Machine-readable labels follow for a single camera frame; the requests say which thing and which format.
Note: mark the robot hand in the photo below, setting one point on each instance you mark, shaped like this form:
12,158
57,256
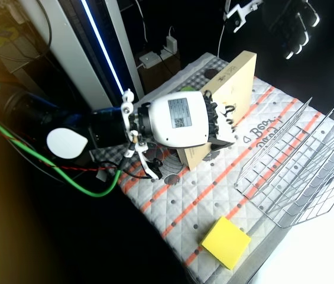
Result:
295,26
178,118

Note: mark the tan cardboard box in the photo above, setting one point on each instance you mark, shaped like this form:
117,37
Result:
237,85

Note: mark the green sandwich cookie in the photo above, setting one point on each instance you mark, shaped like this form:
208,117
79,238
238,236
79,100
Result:
188,88

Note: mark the brown chocolate sandwich cookie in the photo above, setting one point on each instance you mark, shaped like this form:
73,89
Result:
211,73

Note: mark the white power strip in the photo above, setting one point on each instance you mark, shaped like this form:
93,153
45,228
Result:
152,59

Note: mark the grey quilt with bear print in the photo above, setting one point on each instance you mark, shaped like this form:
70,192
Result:
214,183

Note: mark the white plug charger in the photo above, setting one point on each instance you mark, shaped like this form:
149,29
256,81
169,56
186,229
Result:
172,44

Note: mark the white pillar with blue light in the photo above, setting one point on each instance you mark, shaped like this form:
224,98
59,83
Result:
75,53

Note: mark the yellow foam block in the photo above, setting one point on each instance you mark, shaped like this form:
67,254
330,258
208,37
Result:
225,242

